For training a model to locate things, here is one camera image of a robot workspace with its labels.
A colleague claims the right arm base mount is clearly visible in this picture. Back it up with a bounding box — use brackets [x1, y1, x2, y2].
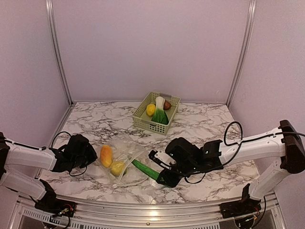
[220, 184, 261, 219]

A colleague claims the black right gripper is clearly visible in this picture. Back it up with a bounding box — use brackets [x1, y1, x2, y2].
[156, 160, 198, 188]

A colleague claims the green fake leafy vegetable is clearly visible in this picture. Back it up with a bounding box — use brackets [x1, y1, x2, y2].
[152, 96, 169, 125]

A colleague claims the pale green perforated basket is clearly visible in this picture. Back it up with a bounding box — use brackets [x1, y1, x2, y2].
[132, 92, 181, 135]

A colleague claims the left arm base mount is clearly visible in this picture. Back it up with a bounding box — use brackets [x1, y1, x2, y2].
[35, 179, 76, 218]

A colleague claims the right aluminium frame post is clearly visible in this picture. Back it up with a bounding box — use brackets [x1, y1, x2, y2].
[226, 0, 257, 108]

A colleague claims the brown fake potato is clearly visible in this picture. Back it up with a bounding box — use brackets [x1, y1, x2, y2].
[163, 100, 172, 110]

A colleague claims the green fake chili pepper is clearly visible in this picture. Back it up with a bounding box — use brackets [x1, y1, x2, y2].
[132, 159, 159, 181]

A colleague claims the aluminium front rail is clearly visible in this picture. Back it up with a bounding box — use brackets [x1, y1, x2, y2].
[8, 193, 286, 229]

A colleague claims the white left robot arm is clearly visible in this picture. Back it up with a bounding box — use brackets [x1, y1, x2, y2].
[0, 133, 97, 212]

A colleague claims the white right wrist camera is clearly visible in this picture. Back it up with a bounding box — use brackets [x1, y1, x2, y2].
[148, 150, 176, 169]

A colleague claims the aluminium frame post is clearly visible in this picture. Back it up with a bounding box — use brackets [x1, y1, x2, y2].
[226, 0, 257, 108]
[45, 0, 73, 106]

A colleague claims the left aluminium frame post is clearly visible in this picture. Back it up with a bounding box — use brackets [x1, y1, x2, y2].
[45, 0, 73, 106]

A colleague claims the clear zip top bag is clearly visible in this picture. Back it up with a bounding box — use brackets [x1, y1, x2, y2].
[95, 134, 151, 188]

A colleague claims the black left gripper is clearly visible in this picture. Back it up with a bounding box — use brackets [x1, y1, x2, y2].
[72, 145, 98, 169]

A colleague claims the yellow fake lemon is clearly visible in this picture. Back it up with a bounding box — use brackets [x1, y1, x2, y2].
[146, 104, 156, 116]
[110, 160, 125, 177]

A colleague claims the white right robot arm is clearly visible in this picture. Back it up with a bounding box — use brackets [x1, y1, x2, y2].
[149, 120, 305, 214]

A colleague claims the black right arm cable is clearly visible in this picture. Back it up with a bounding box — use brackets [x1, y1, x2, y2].
[183, 121, 305, 184]

